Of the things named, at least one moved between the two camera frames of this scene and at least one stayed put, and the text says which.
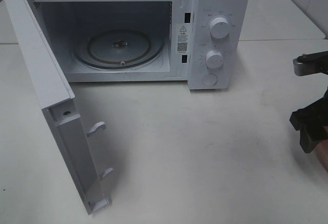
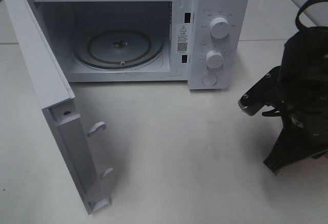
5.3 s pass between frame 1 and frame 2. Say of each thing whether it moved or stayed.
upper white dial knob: stayed
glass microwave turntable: stayed
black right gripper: moved
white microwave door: stayed
